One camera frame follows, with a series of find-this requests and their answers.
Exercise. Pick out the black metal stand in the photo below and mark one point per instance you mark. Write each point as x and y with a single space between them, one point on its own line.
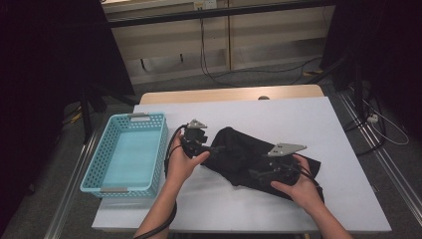
358 89
87 119

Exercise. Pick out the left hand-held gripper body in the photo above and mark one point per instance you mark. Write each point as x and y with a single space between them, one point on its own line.
195 142

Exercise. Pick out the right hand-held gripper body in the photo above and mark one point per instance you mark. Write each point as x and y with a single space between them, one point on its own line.
285 171

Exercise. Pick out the yellow floor tape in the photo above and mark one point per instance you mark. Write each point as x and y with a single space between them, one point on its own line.
76 117

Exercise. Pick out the aluminium floor rail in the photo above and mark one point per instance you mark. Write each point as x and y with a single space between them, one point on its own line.
391 166
71 189

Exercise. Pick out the beige cabinet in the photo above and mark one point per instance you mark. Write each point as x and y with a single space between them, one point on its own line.
265 33

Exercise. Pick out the person's right hand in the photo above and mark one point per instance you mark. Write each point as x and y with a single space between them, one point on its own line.
303 192

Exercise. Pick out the light blue plastic basket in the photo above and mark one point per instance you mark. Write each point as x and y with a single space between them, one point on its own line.
129 159

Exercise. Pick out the white wall socket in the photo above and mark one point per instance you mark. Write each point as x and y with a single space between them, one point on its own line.
205 4

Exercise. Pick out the black shorts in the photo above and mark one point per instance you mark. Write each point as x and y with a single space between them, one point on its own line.
239 156

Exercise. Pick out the person's left hand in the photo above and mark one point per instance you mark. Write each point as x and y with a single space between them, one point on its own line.
180 167

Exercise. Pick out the white power plug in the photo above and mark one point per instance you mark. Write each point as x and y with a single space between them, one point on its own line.
373 118

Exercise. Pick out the round table grommet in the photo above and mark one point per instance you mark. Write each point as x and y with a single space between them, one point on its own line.
263 97

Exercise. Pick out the light wooden table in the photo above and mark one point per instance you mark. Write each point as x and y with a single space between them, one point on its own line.
215 94

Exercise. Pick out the black crossbar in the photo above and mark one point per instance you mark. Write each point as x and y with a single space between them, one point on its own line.
212 12

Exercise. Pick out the black curtain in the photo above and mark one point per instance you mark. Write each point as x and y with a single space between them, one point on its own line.
49 66
391 49

